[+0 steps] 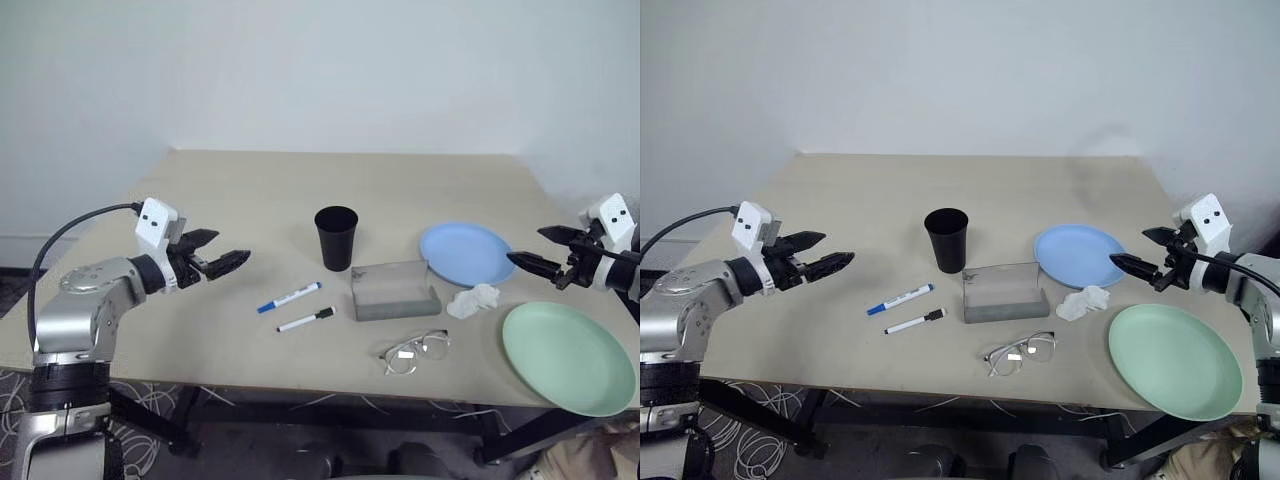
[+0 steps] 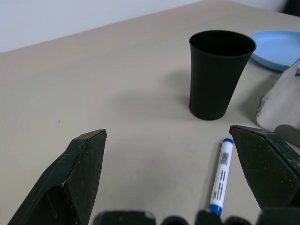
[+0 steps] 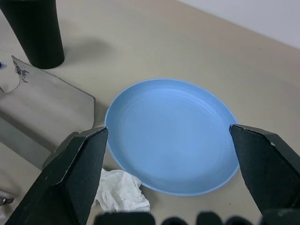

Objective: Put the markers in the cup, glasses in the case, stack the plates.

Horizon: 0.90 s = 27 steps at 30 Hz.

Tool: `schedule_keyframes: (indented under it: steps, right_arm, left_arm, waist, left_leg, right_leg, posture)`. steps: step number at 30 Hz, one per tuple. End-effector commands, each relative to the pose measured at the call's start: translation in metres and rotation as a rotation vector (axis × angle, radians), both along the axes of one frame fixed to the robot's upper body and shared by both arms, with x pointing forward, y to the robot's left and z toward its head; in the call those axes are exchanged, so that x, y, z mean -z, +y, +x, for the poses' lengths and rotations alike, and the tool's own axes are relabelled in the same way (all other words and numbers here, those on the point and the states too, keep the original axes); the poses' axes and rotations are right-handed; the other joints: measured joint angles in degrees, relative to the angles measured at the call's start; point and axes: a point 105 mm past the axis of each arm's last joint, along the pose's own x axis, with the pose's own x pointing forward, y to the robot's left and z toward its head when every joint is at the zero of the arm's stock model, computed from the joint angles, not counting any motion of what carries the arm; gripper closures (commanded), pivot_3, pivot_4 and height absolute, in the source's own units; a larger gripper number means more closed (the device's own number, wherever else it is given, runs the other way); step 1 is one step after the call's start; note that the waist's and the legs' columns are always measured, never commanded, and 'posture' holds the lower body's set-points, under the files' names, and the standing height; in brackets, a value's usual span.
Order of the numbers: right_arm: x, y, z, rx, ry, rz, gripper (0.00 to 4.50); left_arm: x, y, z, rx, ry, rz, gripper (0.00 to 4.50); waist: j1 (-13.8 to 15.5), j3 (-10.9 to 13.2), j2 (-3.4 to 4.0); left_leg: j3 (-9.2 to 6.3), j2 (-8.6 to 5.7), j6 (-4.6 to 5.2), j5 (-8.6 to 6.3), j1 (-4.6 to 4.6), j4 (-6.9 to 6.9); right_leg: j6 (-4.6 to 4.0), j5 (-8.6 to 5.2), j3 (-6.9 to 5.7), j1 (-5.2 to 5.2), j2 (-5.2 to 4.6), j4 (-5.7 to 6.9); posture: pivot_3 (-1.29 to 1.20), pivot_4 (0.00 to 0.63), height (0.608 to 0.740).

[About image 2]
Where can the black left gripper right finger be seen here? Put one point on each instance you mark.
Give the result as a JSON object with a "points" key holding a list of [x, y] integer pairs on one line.
{"points": [[267, 168]]}

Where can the white tissue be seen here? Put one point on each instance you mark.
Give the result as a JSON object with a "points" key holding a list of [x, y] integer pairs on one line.
{"points": [[281, 103]]}

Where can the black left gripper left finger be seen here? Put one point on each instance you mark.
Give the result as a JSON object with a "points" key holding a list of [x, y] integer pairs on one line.
{"points": [[70, 178]]}

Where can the black plastic cup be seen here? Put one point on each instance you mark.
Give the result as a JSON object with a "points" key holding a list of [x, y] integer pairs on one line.
{"points": [[211, 89]]}

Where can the white marker with blue cap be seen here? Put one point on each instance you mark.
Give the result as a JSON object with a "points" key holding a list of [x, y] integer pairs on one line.
{"points": [[222, 173]]}

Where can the light round plastic plate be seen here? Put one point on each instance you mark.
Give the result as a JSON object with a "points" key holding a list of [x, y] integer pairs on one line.
{"points": [[272, 49]]}

